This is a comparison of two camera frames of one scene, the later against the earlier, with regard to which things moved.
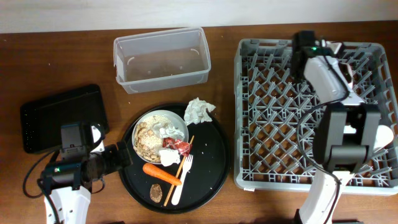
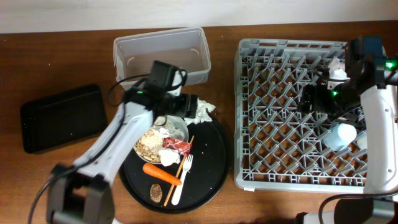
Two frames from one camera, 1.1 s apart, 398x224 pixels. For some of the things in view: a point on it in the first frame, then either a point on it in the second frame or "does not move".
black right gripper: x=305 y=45 -> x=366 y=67
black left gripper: x=115 y=163 -> x=179 y=111
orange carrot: x=153 y=170 does not move
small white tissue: x=169 y=157 does not move
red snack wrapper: x=183 y=148 does not move
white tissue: x=196 y=111 does not move
